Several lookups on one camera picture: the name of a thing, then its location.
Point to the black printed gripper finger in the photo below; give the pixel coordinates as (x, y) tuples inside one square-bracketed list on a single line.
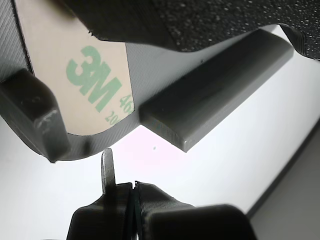
[(200, 20)]

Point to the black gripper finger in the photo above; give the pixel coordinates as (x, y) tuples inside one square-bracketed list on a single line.
[(187, 225)]

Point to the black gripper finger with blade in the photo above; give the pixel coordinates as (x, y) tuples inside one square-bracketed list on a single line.
[(100, 222)]

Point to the grey plastic fixture with legs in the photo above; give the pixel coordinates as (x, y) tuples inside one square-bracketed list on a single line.
[(145, 75)]

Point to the tan 3M protective film strip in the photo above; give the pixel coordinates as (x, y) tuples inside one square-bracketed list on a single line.
[(50, 50)]

